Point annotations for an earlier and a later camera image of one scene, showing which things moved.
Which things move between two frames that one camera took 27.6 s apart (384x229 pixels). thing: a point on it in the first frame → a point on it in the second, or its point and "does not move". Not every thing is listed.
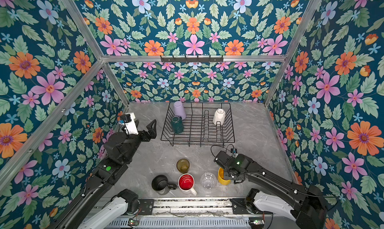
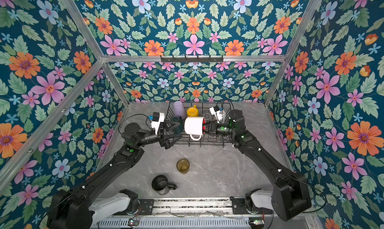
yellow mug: x=221 y=177 → x=192 y=111
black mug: x=159 y=183 does not move
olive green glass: x=182 y=165 does not move
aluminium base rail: x=193 y=207 does not move
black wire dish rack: x=198 y=123 does not move
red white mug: x=186 y=182 → x=195 y=127
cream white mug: x=219 y=116 does not move
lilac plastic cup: x=179 y=110 does not move
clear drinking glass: x=208 y=180 → x=206 y=115
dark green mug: x=177 y=124 does not move
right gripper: x=225 y=171 → x=213 y=128
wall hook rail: x=192 y=59 does not move
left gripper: x=152 y=132 → x=159 y=134
